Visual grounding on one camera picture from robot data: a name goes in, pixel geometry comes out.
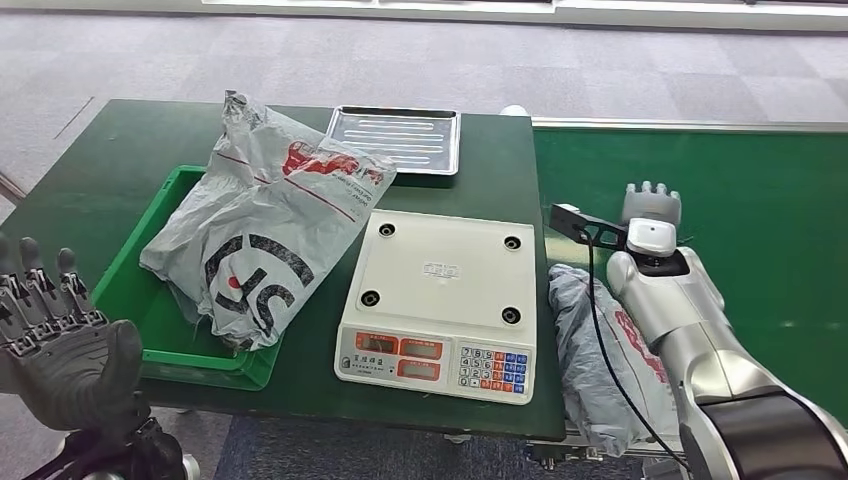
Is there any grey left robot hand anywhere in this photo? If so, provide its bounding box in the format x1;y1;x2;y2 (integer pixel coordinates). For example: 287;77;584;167
0;233;144;432

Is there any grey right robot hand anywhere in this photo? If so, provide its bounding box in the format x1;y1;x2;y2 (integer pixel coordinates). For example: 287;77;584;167
620;181;682;230

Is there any small grey package red print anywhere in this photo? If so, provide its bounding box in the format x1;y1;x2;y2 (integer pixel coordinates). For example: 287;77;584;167
547;263;684;458

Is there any green conveyor belt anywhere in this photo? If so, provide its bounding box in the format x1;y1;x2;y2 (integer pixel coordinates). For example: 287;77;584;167
531;117;848;468

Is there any large grey package black logo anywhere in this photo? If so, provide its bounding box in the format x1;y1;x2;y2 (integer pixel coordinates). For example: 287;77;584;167
139;90;397;352

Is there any green plastic bin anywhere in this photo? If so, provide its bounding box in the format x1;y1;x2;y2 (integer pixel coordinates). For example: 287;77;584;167
91;164;283;392

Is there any white electronic scale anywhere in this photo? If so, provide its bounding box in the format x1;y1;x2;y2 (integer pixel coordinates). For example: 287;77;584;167
333;209;538;406

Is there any silver metal tray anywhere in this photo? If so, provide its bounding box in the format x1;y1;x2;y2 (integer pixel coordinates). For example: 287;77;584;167
325;105;462;177

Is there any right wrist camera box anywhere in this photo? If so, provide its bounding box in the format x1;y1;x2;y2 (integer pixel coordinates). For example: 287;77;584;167
549;203;629;252

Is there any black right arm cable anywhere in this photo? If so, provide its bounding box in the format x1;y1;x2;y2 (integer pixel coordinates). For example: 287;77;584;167
579;228;694;475

